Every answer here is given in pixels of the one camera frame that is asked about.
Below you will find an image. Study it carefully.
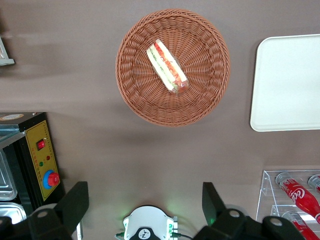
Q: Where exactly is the round brown wicker basket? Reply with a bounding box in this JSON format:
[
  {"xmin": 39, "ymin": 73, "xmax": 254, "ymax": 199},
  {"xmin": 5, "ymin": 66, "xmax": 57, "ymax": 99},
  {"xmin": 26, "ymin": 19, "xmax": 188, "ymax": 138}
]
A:
[{"xmin": 115, "ymin": 8, "xmax": 231, "ymax": 128}]

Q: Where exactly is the plastic-wrapped triangle sandwich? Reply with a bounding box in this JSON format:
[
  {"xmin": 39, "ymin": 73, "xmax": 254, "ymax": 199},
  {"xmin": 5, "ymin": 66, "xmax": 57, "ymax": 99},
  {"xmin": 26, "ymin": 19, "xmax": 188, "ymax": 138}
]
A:
[{"xmin": 145, "ymin": 38, "xmax": 190, "ymax": 95}]

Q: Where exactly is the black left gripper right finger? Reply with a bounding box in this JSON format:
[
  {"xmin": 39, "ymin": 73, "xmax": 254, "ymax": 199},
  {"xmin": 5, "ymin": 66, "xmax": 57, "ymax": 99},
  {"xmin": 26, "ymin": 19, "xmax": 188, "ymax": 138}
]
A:
[{"xmin": 201, "ymin": 181, "xmax": 307, "ymax": 240}]

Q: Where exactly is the white rectangular plastic tray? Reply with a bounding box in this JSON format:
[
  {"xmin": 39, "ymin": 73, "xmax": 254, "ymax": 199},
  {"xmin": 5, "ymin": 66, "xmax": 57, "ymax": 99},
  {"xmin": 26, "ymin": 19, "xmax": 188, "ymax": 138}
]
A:
[{"xmin": 249, "ymin": 33, "xmax": 320, "ymax": 133}]

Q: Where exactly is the red cola bottle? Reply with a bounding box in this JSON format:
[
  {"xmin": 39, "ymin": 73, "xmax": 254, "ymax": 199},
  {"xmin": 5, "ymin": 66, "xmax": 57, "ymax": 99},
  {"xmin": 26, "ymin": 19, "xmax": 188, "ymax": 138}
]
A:
[
  {"xmin": 281, "ymin": 211, "xmax": 320, "ymax": 240},
  {"xmin": 307, "ymin": 174, "xmax": 320, "ymax": 195},
  {"xmin": 275, "ymin": 171, "xmax": 320, "ymax": 225}
]

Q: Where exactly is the black cable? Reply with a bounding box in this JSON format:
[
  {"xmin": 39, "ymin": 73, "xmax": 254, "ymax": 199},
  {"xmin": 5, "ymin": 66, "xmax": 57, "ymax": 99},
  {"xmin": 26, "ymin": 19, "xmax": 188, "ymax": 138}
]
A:
[{"xmin": 171, "ymin": 232, "xmax": 195, "ymax": 240}]

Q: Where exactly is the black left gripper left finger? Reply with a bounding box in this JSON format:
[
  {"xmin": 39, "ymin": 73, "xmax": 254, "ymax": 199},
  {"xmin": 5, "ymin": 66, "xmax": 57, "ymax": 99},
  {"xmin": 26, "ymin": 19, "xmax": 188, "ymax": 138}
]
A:
[{"xmin": 0, "ymin": 181, "xmax": 90, "ymax": 240}]

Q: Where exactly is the stainless steel pan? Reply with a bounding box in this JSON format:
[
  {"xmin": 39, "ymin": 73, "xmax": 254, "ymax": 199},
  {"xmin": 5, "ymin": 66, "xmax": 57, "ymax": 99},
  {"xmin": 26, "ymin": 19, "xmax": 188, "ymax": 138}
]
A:
[
  {"xmin": 0, "ymin": 202, "xmax": 27, "ymax": 225},
  {"xmin": 0, "ymin": 149, "xmax": 18, "ymax": 202}
]

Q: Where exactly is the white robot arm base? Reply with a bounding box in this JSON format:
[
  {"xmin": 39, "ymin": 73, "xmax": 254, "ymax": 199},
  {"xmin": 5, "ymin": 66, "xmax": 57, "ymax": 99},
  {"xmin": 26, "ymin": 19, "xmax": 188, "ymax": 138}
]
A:
[{"xmin": 122, "ymin": 205, "xmax": 179, "ymax": 240}]

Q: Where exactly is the grey box edge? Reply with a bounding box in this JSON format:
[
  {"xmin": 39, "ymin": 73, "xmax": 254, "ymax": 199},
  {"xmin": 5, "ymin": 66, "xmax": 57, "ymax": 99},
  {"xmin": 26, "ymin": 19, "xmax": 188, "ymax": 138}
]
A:
[{"xmin": 0, "ymin": 37, "xmax": 15, "ymax": 67}]

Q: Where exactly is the black appliance with yellow panel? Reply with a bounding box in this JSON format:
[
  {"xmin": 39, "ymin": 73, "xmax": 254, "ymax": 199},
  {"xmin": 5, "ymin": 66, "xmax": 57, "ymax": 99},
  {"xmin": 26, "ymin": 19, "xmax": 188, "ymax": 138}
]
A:
[{"xmin": 0, "ymin": 111, "xmax": 66, "ymax": 218}]

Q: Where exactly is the clear acrylic bottle rack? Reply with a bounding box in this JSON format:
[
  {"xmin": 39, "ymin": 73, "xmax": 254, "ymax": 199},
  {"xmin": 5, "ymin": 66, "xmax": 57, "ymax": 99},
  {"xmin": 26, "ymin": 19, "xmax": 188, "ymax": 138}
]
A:
[{"xmin": 255, "ymin": 169, "xmax": 320, "ymax": 240}]

